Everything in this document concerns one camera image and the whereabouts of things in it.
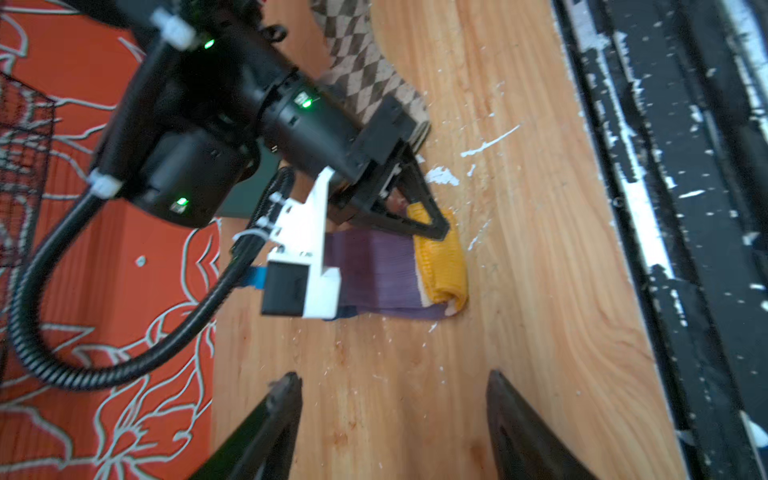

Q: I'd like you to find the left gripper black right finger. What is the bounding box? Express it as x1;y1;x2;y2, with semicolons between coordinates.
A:
486;370;595;479

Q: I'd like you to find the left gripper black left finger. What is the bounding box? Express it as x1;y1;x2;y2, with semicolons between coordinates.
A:
190;372;303;479

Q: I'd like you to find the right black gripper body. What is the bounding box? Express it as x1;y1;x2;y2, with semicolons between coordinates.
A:
328;94;415;224

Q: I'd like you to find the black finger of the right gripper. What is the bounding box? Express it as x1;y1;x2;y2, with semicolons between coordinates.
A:
398;152;450;241
350;212;441;240

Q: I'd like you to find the purple sock with yellow cuff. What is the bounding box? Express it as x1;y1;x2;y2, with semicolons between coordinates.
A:
324;209;469;321

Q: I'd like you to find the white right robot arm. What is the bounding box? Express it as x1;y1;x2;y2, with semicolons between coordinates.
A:
74;1;449;240

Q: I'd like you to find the brown argyle sock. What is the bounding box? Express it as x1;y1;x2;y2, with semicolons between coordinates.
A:
309;0;431;151

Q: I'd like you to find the green divided organizer tray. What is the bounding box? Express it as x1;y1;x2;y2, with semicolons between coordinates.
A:
216;145;281;219

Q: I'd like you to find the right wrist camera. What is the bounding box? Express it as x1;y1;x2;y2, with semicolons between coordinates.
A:
259;167;341;320

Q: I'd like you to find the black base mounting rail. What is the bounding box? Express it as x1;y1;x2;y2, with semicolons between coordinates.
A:
553;1;767;479

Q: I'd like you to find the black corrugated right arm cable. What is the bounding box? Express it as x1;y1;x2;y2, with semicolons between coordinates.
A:
7;23;295;392

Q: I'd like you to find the black wire wall basket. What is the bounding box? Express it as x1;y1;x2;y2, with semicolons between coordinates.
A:
1;73;55;268

